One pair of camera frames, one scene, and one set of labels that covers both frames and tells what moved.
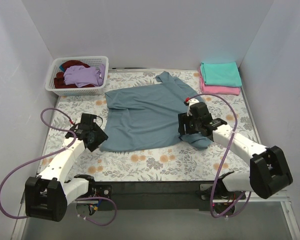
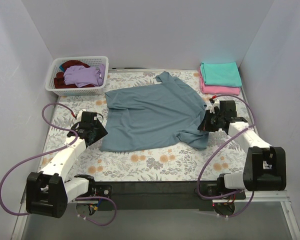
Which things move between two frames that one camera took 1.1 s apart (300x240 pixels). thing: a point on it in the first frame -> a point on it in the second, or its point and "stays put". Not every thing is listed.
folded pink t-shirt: (225, 90) stays put
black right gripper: (182, 125) -> (205, 122)
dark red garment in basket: (59, 80) stays put
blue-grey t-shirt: (147, 116) stays put
